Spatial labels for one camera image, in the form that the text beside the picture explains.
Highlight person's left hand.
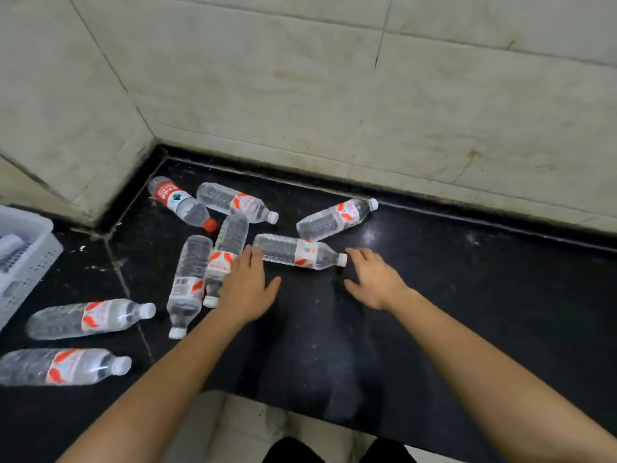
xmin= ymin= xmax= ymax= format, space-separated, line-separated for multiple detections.
xmin=215 ymin=245 xmax=282 ymax=329

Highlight red-capped red-label water bottle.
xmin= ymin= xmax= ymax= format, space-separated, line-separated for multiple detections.
xmin=148 ymin=176 xmax=219 ymax=233

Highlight person's right forearm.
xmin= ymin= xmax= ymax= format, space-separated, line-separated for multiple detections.
xmin=386 ymin=287 xmax=617 ymax=463

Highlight person's right hand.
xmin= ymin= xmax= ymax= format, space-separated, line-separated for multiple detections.
xmin=343 ymin=248 xmax=411 ymax=312

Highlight white plastic basket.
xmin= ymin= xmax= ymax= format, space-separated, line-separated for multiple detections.
xmin=0 ymin=204 xmax=64 ymax=331

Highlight person's left forearm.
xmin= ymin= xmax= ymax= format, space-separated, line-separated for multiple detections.
xmin=57 ymin=308 xmax=251 ymax=463

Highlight scattered white-capped water bottles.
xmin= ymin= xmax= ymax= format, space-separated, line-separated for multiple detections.
xmin=0 ymin=182 xmax=380 ymax=387

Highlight person's black trousers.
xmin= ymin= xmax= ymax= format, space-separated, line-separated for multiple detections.
xmin=262 ymin=436 xmax=418 ymax=463

